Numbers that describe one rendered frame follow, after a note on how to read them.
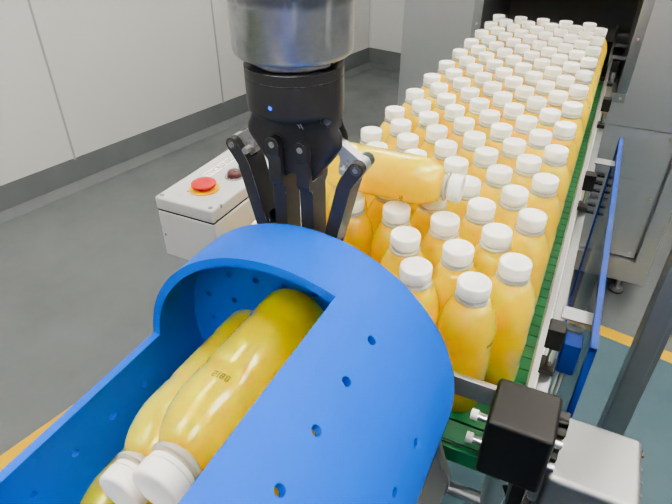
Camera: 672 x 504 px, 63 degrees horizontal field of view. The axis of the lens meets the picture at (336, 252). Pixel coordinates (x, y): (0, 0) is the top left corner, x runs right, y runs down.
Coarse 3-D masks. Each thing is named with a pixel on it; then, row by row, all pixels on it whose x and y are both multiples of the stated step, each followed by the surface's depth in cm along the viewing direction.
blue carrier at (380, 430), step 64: (256, 256) 42; (320, 256) 42; (192, 320) 57; (320, 320) 38; (384, 320) 41; (128, 384) 51; (320, 384) 34; (384, 384) 38; (448, 384) 45; (64, 448) 45; (256, 448) 30; (320, 448) 32; (384, 448) 36
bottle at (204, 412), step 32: (288, 288) 48; (256, 320) 44; (288, 320) 45; (224, 352) 41; (256, 352) 41; (288, 352) 43; (192, 384) 39; (224, 384) 39; (256, 384) 40; (192, 416) 37; (224, 416) 37; (160, 448) 37; (192, 448) 36
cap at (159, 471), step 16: (144, 464) 35; (160, 464) 35; (176, 464) 35; (144, 480) 35; (160, 480) 34; (176, 480) 35; (192, 480) 36; (144, 496) 37; (160, 496) 36; (176, 496) 35
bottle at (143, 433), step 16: (240, 320) 51; (224, 336) 49; (208, 352) 48; (192, 368) 46; (176, 384) 45; (160, 400) 43; (144, 416) 43; (160, 416) 42; (128, 432) 43; (144, 432) 42; (128, 448) 42; (144, 448) 41
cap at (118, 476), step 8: (112, 464) 41; (120, 464) 40; (128, 464) 40; (104, 472) 41; (112, 472) 40; (120, 472) 40; (128, 472) 40; (104, 480) 40; (112, 480) 39; (120, 480) 39; (128, 480) 39; (104, 488) 41; (112, 488) 40; (120, 488) 39; (128, 488) 39; (136, 488) 39; (112, 496) 41; (120, 496) 40; (128, 496) 39; (136, 496) 39
